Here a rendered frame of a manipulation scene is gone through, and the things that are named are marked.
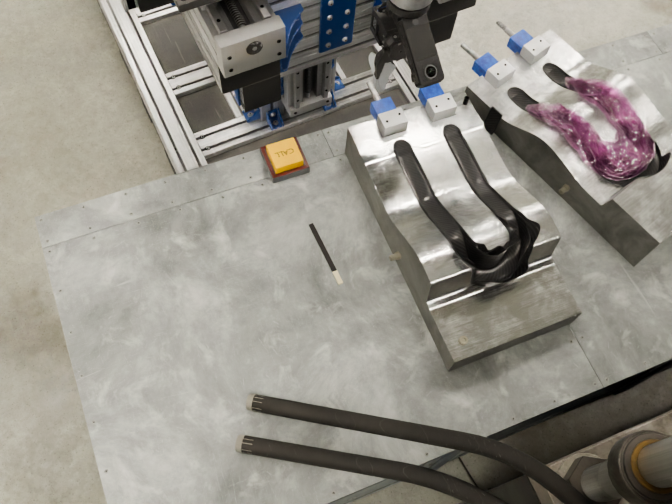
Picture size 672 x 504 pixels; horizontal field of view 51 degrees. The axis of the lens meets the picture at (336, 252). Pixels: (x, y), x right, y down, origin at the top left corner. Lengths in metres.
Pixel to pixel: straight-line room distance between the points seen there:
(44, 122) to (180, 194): 1.25
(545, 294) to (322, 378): 0.44
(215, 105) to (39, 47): 0.81
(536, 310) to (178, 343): 0.65
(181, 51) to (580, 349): 1.61
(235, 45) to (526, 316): 0.74
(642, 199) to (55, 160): 1.83
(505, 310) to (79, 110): 1.76
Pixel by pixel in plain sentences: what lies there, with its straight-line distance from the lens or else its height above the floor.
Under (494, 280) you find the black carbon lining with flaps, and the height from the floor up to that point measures 0.87.
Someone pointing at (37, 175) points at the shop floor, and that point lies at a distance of 2.52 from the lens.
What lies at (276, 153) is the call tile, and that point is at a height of 0.84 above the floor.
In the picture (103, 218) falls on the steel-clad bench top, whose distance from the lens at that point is 1.44.
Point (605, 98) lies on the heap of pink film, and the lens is 1.54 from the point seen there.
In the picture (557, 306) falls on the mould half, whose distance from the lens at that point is 1.34.
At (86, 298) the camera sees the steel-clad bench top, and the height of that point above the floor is 0.80.
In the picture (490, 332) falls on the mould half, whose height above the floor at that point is 0.86.
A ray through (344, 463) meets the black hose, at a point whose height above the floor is 0.86.
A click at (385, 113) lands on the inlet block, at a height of 0.92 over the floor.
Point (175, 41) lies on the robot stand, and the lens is 2.46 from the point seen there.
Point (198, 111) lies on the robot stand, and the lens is 2.28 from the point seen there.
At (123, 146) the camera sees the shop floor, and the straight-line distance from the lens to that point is 2.50.
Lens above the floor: 2.04
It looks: 65 degrees down
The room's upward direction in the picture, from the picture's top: 7 degrees clockwise
